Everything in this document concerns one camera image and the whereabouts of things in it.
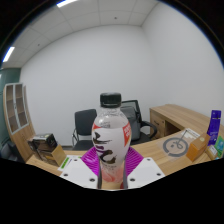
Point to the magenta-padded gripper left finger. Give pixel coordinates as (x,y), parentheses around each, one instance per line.
(78,171)

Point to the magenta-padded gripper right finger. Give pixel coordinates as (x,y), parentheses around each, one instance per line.
(145,171)

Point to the clear drink bottle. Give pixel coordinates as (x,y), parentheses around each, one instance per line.
(111,136)

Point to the dark brown carton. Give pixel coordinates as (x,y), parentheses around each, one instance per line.
(41,146)

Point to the black office chair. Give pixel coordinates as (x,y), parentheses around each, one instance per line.
(84,123)

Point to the grey mesh office chair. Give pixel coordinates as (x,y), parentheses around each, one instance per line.
(135,116)

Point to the orange-brown box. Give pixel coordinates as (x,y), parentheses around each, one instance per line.
(197,148)

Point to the wooden side desk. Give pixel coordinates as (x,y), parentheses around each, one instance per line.
(173,115)

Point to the small tan box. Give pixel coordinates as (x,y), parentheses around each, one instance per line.
(211,152)

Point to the wooden glass-door shelf cabinet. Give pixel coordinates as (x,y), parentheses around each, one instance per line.
(20,133)

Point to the black leather sofa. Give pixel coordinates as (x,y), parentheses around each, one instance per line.
(6,150)

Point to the purple box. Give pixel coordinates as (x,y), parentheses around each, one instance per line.
(214,128)

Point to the ceiling light panel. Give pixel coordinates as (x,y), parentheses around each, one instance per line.
(66,3)
(8,54)

